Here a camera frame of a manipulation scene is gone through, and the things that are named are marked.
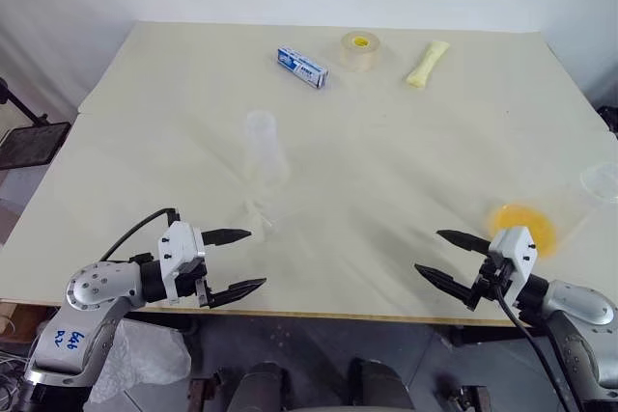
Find dark rounded shape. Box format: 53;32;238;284
235;361;292;412
346;357;415;412

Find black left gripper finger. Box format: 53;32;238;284
200;227;253;247
210;278;268;310

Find blue white cardboard box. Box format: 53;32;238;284
276;45;331;92

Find rusty metal bracket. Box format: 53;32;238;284
189;376;210;412
460;384;490;412

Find black mesh stand plate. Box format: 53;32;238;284
0;121;72;173

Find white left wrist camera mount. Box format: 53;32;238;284
155;221;208;306

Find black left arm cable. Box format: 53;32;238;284
100;207;181;263

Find brown cardboard box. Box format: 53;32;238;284
0;302;65;337

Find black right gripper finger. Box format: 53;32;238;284
435;229;493;256
413;263;478;305

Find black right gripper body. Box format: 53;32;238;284
465;257;516;312

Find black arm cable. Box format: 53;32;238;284
492;281;588;412
100;207;181;263

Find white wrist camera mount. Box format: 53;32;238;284
486;225;538;306
155;221;208;306

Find black stand rod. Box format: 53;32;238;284
0;76;50;127

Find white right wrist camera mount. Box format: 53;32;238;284
486;225;538;306

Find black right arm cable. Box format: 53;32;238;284
492;281;588;412

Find clear crumpled plastic bag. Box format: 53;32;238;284
90;317;193;409

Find clear tape roll yellow core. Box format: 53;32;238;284
338;30;383;73

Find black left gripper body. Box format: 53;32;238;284
174;257;216;310

